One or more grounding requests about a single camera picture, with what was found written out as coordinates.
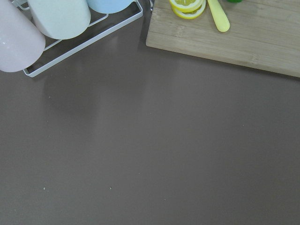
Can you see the light blue cup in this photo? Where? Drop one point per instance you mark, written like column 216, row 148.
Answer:
column 108, row 6

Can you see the green lime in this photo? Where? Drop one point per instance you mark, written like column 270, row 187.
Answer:
column 234, row 1

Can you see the white cup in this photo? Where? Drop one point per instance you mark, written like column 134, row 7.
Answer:
column 60, row 19

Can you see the pink cup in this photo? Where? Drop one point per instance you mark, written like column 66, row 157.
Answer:
column 21, row 43

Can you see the upper lemon slice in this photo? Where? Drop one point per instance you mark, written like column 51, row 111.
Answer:
column 186, row 5

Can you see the lemon slice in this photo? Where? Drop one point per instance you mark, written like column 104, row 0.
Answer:
column 186, row 5
column 190, row 15

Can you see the lower lemon slice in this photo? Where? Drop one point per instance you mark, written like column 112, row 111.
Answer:
column 190, row 15

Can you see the white wire cup rack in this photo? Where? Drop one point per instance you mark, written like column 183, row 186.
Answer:
column 101, row 25

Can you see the yellow plastic knife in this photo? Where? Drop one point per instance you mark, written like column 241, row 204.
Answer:
column 221, row 21

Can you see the bamboo cutting board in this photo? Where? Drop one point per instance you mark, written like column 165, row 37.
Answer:
column 263, row 34

